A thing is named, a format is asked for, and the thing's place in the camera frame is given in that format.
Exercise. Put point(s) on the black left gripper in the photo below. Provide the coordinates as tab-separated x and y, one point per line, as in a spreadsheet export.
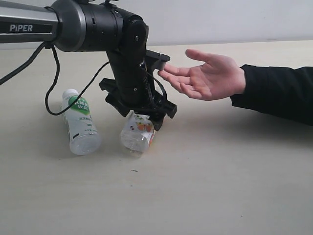
142	100

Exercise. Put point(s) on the person's open bare hand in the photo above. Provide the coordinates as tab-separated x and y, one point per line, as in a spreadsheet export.
217	78

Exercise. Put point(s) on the black sleeved forearm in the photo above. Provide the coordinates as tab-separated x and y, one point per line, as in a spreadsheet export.
278	91

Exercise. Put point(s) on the white bottle green label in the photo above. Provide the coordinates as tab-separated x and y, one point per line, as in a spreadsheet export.
83	135

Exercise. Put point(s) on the clear bottle butterfly label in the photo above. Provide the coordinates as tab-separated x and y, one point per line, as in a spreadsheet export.
137	134

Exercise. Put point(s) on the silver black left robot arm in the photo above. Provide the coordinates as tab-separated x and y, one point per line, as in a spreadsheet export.
80	26

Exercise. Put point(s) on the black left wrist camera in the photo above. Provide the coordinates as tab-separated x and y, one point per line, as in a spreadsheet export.
155	60

